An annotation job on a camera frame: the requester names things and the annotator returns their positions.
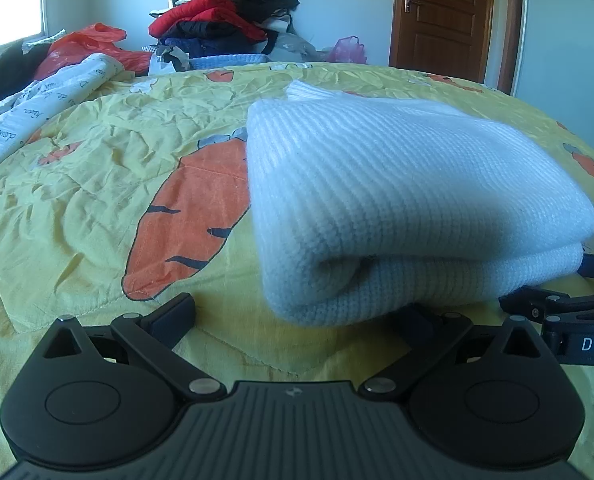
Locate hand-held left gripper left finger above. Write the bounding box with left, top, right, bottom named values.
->
left=42, top=292, right=228, bottom=403

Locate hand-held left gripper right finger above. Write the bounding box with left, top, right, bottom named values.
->
left=359, top=302, right=545, bottom=403

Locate white knit sweater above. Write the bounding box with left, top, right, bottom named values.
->
left=246, top=80, right=594, bottom=329

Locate yellow carrot-print bedsheet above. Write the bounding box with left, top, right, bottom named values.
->
left=0, top=60, right=594, bottom=466

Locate white plastic bag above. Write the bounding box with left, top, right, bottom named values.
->
left=149, top=45, right=193, bottom=78

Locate white printed quilt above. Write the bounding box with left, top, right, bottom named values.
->
left=0, top=52, right=133, bottom=181

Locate dark blue garment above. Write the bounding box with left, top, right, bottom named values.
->
left=162, top=22, right=273, bottom=58

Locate pink plastic bag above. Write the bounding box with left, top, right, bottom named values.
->
left=325, top=36, right=368, bottom=65

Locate red plastic bag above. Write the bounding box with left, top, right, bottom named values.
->
left=33, top=22, right=153, bottom=81

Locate brown wooden door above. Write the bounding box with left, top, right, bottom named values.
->
left=392, top=0, right=495, bottom=83

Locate grey cloth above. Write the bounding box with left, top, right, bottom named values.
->
left=267, top=32, right=328, bottom=63

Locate black cloth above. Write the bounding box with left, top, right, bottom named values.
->
left=0, top=42, right=53, bottom=111

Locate white crumpled cloth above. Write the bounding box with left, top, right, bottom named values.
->
left=21, top=30, right=70, bottom=54

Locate red jacket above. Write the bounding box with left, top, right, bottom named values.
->
left=148, top=0, right=268, bottom=43

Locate white and black garment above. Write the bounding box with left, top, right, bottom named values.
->
left=264, top=7, right=295, bottom=33

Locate brown wooden door frame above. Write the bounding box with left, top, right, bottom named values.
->
left=388, top=0, right=525, bottom=96

